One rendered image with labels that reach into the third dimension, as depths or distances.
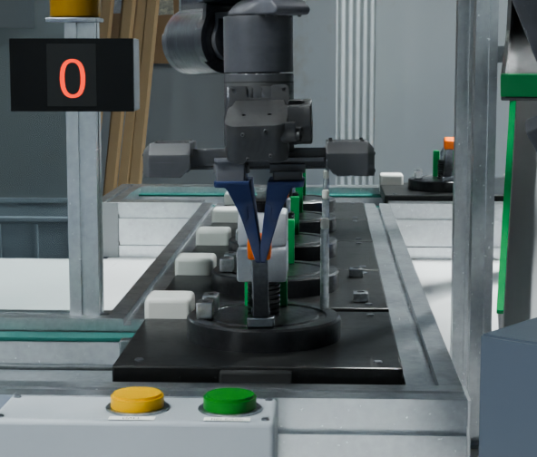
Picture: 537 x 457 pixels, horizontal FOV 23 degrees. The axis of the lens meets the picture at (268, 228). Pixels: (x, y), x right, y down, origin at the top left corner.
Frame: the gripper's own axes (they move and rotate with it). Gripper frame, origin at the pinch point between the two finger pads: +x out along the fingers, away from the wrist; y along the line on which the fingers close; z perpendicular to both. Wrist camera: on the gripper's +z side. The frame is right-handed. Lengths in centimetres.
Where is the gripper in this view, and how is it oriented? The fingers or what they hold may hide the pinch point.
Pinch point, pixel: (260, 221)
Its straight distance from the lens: 109.4
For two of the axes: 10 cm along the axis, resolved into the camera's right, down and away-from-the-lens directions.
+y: 10.0, -0.1, -0.4
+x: 0.1, 9.9, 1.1
